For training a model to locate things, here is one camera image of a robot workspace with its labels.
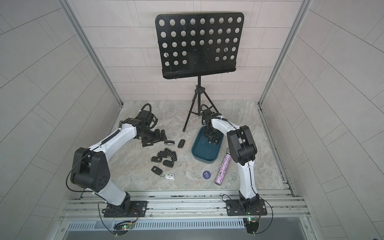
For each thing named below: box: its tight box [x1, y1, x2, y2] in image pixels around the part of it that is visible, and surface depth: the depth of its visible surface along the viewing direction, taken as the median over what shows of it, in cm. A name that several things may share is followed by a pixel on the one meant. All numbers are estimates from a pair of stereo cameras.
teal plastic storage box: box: [191, 125, 224, 164], surface depth 92 cm
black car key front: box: [151, 165, 163, 176], surface depth 84 cm
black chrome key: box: [164, 140, 175, 145], surface depth 96 cm
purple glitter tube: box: [214, 148, 232, 186], surface depth 82 cm
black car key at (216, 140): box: [213, 136, 221, 146], surface depth 96 cm
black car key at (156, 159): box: [151, 156, 163, 163], surface depth 88 cm
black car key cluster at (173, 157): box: [171, 151, 177, 163], surface depth 88 cm
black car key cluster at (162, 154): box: [157, 150, 168, 158], surface depth 91 cm
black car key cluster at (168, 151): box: [163, 147, 173, 156], surface depth 91 cm
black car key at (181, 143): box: [177, 139, 186, 149], surface depth 95 cm
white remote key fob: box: [160, 173, 175, 180], surface depth 82 cm
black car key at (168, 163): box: [162, 160, 174, 168], surface depth 86 cm
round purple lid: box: [202, 170, 211, 180], surface depth 84 cm
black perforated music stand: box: [155, 12, 245, 131], surface depth 67 cm
